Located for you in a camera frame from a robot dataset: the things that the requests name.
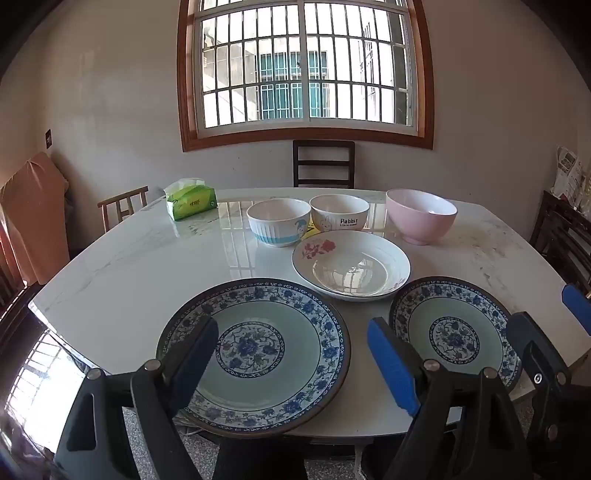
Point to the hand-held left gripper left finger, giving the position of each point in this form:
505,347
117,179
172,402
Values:
194,364

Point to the pink bowl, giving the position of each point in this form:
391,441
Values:
420,226

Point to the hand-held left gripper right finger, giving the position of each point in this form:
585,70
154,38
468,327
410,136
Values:
392,369

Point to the cream bowl with rabbit print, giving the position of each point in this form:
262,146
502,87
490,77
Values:
341,221

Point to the white bowl with blue band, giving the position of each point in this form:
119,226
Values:
277,230

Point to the small blue floral plate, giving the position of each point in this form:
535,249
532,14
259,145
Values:
452,323

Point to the large blue floral plate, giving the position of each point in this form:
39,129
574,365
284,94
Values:
277,383

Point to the barred window with brown frame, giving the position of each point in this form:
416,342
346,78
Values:
303,69

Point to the stack of newspapers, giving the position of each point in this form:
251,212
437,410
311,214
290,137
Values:
568,170

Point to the dark wooden chair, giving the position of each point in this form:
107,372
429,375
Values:
323,146

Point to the green tissue pack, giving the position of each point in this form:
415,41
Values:
191,203

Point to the light wooden chair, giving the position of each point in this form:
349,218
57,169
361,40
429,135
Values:
122,196

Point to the dark wall plate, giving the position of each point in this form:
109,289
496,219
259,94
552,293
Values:
48,139

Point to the dark wooden bench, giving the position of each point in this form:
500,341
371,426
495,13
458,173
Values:
11,295

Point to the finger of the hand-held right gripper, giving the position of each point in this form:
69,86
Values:
577,302
535,346

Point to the yellow round sticker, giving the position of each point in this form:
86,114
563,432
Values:
308,232

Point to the white plate with red flower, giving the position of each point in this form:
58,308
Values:
351,272

